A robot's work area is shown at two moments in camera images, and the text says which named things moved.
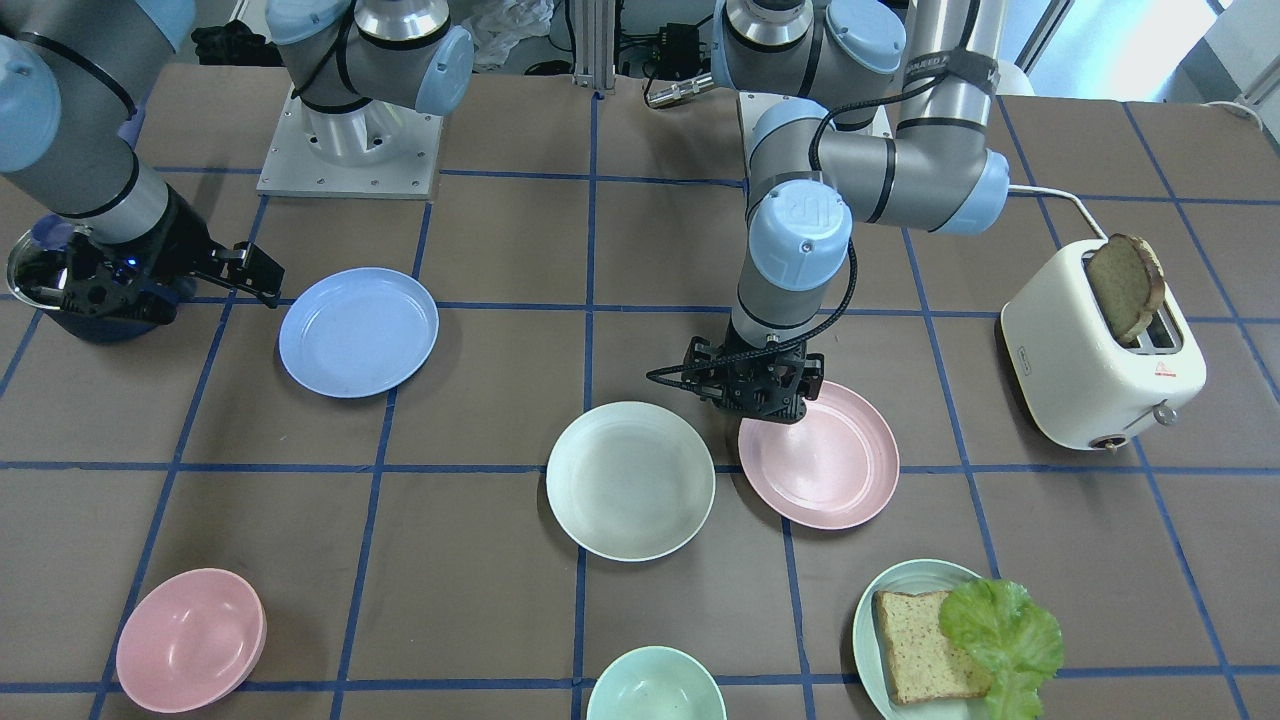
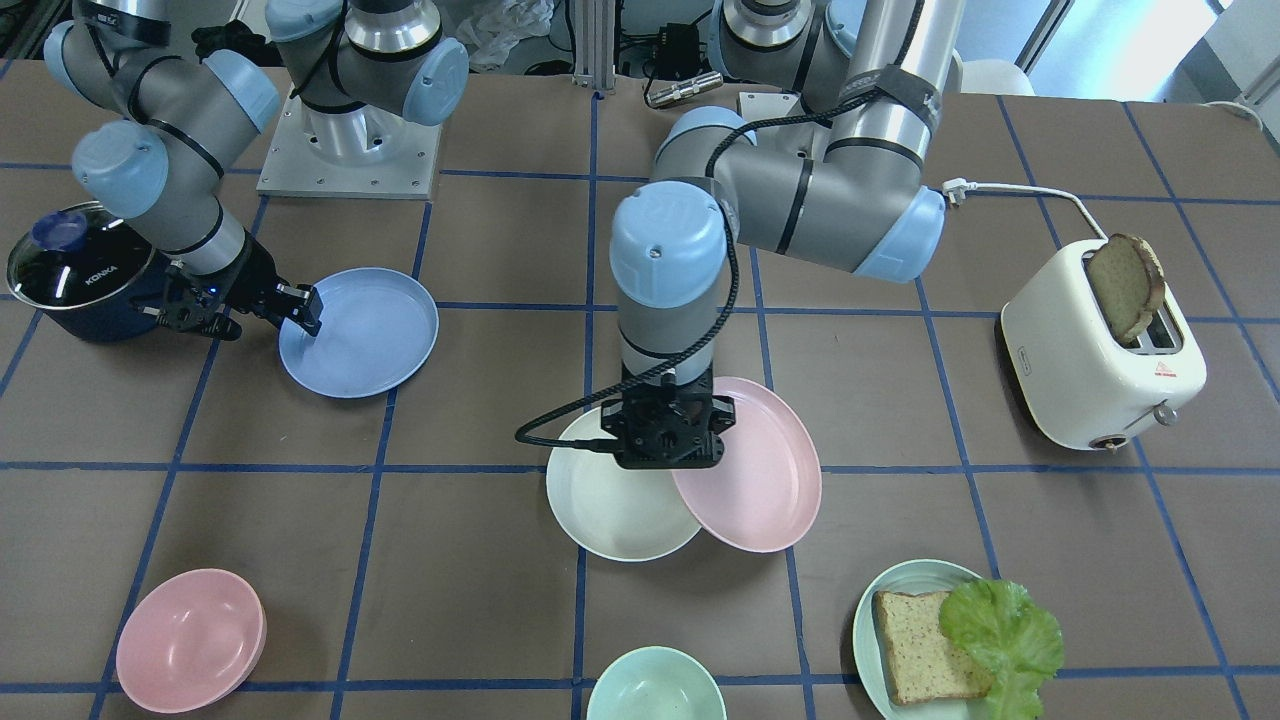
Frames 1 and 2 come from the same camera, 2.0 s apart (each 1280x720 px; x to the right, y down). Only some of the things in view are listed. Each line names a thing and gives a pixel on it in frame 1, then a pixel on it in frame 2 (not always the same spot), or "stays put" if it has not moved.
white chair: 1013,80 stays put
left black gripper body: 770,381 → 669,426
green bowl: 657,683 stays put
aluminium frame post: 595,45 stays put
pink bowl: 188,638 stays put
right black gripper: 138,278 → 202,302
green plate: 915,577 stays put
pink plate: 832,469 → 764,495
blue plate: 357,332 stays put
